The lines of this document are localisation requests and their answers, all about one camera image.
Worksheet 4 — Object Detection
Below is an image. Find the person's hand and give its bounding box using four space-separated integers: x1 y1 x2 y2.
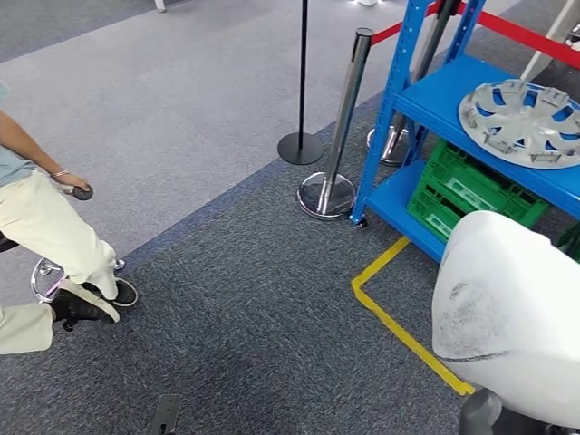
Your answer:
55 170 92 193

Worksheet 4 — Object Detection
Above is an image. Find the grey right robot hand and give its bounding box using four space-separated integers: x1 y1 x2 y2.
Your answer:
459 389 580 435

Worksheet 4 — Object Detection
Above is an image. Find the white plastic car part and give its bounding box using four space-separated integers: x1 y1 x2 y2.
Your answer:
431 209 580 429

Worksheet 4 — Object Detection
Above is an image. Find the blue metal shelf rack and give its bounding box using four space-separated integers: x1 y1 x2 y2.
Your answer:
349 0 580 266

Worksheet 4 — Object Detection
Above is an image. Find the person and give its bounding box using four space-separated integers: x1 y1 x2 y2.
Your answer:
0 81 139 356

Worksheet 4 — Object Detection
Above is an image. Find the chrome base stool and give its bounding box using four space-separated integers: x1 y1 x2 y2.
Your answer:
0 232 127 305

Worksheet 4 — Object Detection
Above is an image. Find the green plastic crate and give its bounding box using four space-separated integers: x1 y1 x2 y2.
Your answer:
407 139 549 245
557 222 580 264

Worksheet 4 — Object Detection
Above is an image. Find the black robot foot plate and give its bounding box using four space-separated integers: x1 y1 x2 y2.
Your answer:
151 394 182 435

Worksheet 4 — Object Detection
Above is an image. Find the grey plastic hubcap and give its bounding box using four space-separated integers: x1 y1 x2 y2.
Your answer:
459 79 580 170

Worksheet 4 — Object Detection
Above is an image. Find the red barrier belt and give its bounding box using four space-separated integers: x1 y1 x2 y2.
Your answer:
371 1 440 47
458 1 580 72

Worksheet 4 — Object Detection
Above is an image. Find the white desk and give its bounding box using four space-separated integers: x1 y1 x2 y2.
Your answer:
520 0 580 82

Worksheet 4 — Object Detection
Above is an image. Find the black stanchion post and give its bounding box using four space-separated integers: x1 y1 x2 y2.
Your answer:
277 0 324 166

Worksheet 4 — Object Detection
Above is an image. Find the chrome stanchion post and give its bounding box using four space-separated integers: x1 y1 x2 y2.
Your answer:
297 26 373 218
367 0 459 168

